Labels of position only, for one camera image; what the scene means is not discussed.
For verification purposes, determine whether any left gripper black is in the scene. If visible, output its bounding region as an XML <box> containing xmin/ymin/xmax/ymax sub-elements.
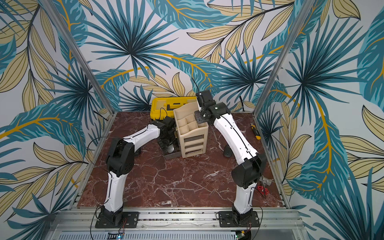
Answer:
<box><xmin>157</xmin><ymin>133</ymin><xmax>178</xmax><ymax>153</ymax></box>

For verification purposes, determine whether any beige drawer organizer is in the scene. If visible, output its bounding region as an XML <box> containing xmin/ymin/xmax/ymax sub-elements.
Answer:
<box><xmin>174</xmin><ymin>101</ymin><xmax>209</xmax><ymax>158</ymax></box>

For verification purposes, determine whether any black computer mouse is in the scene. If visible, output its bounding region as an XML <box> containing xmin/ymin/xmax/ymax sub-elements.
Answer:
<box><xmin>223</xmin><ymin>146</ymin><xmax>233</xmax><ymax>158</ymax></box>

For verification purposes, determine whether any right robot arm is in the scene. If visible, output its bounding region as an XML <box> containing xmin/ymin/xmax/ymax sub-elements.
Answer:
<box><xmin>195</xmin><ymin>91</ymin><xmax>266</xmax><ymax>222</ymax></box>

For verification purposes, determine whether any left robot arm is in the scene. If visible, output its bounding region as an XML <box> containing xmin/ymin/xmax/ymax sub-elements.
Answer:
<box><xmin>101</xmin><ymin>117</ymin><xmax>176</xmax><ymax>226</ymax></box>

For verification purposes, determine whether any yellow black toolbox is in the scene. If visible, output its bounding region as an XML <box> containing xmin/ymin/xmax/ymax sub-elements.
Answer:
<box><xmin>150</xmin><ymin>97</ymin><xmax>197</xmax><ymax>121</ymax></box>

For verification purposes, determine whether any yellow black screwdriver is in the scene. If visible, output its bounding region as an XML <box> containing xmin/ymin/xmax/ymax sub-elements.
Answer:
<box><xmin>251</xmin><ymin>125</ymin><xmax>261</xmax><ymax>141</ymax></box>

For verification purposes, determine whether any grey small object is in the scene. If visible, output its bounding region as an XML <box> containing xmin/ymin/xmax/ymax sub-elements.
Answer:
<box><xmin>262</xmin><ymin>179</ymin><xmax>273</xmax><ymax>187</ymax></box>

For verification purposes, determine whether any red small object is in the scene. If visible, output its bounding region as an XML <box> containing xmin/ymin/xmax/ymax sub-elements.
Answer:
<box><xmin>257</xmin><ymin>186</ymin><xmax>269</xmax><ymax>196</ymax></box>

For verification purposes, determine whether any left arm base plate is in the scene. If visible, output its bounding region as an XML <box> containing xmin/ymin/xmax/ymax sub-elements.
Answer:
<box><xmin>95</xmin><ymin>210</ymin><xmax>140</xmax><ymax>229</ymax></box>

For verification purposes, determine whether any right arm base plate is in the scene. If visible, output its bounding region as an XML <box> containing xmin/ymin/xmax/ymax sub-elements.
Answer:
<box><xmin>217</xmin><ymin>210</ymin><xmax>261</xmax><ymax>228</ymax></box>

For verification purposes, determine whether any aluminium front rail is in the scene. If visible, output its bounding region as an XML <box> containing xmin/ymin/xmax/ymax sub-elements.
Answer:
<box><xmin>45</xmin><ymin>207</ymin><xmax>310</xmax><ymax>240</ymax></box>

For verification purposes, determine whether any right aluminium corner post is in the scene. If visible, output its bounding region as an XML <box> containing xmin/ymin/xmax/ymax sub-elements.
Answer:
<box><xmin>253</xmin><ymin>0</ymin><xmax>315</xmax><ymax>118</ymax></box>

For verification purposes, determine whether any aluminium corner post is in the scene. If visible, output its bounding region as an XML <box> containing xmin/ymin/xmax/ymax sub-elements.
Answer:
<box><xmin>253</xmin><ymin>0</ymin><xmax>315</xmax><ymax>118</ymax></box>
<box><xmin>41</xmin><ymin>0</ymin><xmax>115</xmax><ymax>115</ymax></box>

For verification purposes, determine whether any left aluminium corner post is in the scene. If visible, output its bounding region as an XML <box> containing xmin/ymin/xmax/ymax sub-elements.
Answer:
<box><xmin>41</xmin><ymin>0</ymin><xmax>115</xmax><ymax>115</ymax></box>

